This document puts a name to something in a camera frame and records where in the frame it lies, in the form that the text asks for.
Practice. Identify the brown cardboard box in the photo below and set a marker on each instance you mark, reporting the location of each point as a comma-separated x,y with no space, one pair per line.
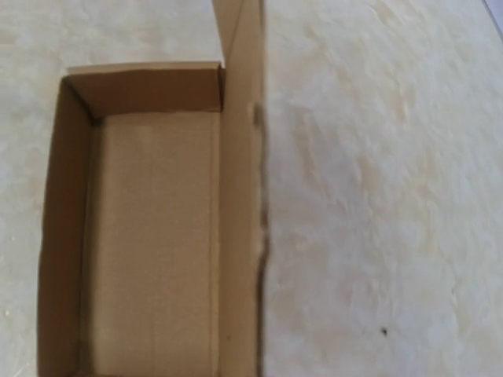
154,228

